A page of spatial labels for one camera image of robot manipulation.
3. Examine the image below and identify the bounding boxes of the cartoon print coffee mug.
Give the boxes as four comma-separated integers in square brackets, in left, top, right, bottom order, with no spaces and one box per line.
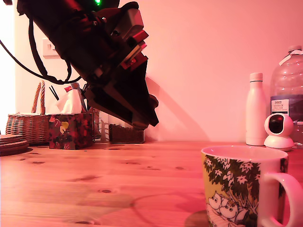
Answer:
[200,145,303,227]

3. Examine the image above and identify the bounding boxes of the white tissue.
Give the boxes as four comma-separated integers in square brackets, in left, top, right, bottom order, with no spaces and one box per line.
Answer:
[55,89,83,114]

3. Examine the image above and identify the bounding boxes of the floral print tissue box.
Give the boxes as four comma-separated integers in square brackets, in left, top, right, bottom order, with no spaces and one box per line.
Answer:
[48,113,94,150]

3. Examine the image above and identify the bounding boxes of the black sticks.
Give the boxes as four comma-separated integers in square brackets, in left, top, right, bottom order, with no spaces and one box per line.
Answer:
[49,85,60,101]

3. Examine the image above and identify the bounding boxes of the woven wicker basket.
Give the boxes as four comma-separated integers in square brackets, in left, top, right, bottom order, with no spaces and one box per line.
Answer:
[5,80,51,145]

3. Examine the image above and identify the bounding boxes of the white insulated bottle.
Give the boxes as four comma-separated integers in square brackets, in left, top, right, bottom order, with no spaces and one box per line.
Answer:
[245,72,268,146]

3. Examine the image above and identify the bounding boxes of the large clear water bottle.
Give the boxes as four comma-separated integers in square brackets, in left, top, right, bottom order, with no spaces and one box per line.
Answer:
[270,45,303,149]

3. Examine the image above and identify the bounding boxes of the metal wire holder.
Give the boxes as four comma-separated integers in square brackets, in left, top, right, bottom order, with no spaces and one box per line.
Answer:
[91,108,110,143]

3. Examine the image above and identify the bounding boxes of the white wall socket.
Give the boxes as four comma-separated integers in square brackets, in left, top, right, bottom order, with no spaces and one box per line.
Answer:
[42,37,62,60]

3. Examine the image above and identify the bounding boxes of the grey camera box on bracket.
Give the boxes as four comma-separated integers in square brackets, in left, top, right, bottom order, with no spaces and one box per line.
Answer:
[98,1,145,38]

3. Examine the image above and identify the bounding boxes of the thick black cable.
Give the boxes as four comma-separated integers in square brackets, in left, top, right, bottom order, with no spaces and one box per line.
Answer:
[28,18,72,82]

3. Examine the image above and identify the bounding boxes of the thin black cable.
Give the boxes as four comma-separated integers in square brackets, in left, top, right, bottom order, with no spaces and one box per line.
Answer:
[0,39,82,85]

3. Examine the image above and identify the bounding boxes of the small white round camera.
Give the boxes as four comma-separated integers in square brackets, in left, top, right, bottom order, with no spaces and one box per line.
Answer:
[263,114,295,152]

